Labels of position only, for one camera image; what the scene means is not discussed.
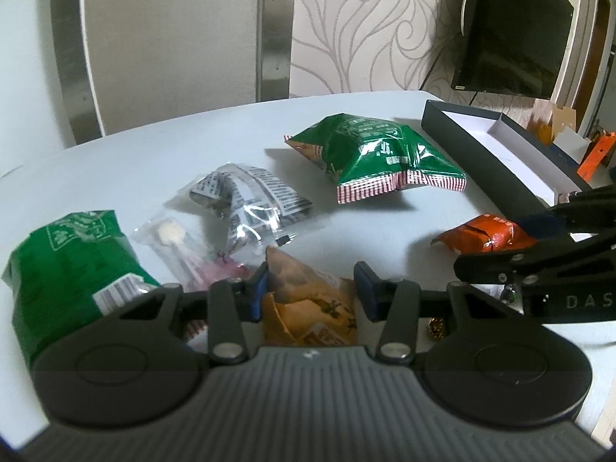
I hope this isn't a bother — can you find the clear packet pink candy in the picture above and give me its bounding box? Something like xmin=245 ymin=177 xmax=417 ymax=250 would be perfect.
xmin=132 ymin=215 xmax=251 ymax=292

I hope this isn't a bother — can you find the brown yellow snack packet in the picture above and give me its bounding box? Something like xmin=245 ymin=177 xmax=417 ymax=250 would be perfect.
xmin=261 ymin=247 xmax=357 ymax=347

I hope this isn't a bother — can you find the black white clear packet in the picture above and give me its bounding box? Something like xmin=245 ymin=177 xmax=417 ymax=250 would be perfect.
xmin=179 ymin=163 xmax=330 ymax=253

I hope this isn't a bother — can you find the orange snack packet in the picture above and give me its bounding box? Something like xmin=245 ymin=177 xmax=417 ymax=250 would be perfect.
xmin=431 ymin=214 xmax=537 ymax=254

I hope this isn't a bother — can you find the green snack bag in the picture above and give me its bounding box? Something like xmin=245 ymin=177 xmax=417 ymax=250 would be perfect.
xmin=2 ymin=210 xmax=159 ymax=368
xmin=285 ymin=113 xmax=467 ymax=204

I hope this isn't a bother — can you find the orange blue cardboard box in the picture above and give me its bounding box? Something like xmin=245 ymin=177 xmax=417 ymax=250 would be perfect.
xmin=527 ymin=99 xmax=615 ymax=184

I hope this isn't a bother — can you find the black shallow box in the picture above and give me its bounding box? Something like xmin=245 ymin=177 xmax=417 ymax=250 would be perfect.
xmin=422 ymin=100 xmax=590 ymax=219

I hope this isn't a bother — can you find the black wall television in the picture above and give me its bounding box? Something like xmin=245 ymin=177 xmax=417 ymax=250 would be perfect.
xmin=451 ymin=0 xmax=573 ymax=99

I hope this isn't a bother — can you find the grey wall panel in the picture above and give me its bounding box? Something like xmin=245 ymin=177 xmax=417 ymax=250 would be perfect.
xmin=50 ymin=0 xmax=295 ymax=143

